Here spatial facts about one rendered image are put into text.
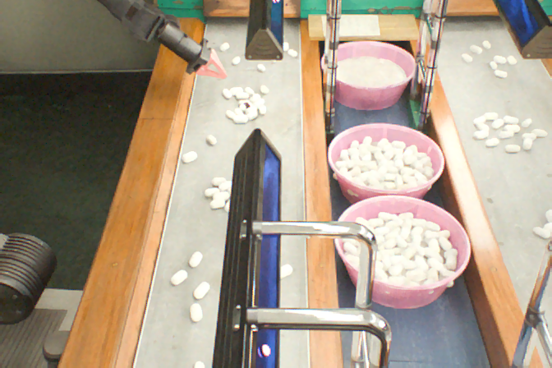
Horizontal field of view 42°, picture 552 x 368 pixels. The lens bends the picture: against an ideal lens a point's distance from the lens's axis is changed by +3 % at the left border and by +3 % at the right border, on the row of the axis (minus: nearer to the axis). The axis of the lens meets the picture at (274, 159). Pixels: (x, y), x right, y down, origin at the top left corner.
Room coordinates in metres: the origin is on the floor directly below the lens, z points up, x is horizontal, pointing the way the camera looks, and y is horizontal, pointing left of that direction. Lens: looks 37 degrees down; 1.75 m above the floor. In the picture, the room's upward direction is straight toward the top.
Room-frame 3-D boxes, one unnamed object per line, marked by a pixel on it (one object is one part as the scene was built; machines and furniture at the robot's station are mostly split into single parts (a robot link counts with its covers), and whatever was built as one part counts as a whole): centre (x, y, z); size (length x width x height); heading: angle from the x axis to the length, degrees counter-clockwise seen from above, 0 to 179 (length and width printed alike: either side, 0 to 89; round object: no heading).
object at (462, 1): (2.03, -0.61, 0.83); 0.30 x 0.06 x 0.07; 89
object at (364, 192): (1.32, -0.26, 0.72); 0.27 x 0.27 x 0.10
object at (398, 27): (1.98, -0.27, 0.77); 0.33 x 0.15 x 0.01; 89
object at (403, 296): (1.04, -0.25, 0.72); 0.27 x 0.27 x 0.10
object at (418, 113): (1.59, -0.46, 0.90); 0.20 x 0.19 x 0.45; 179
